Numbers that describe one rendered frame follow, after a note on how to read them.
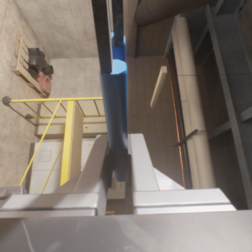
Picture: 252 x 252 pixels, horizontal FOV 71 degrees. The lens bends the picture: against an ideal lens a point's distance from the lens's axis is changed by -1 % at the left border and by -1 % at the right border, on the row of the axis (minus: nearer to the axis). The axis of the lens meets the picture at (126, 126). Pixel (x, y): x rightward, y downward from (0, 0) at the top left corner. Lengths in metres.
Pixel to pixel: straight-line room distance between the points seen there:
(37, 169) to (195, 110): 3.33
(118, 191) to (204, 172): 1.68
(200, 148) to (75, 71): 3.82
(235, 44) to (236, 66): 0.48
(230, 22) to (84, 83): 3.57
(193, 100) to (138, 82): 2.00
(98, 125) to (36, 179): 1.70
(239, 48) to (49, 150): 4.24
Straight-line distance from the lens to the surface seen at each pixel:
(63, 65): 5.58
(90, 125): 4.15
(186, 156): 3.82
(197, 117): 3.30
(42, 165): 4.19
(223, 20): 4.42
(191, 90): 3.51
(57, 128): 4.33
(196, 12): 4.60
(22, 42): 4.33
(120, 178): 0.16
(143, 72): 5.16
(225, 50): 3.94
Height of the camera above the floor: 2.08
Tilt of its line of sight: level
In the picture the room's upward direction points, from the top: 88 degrees clockwise
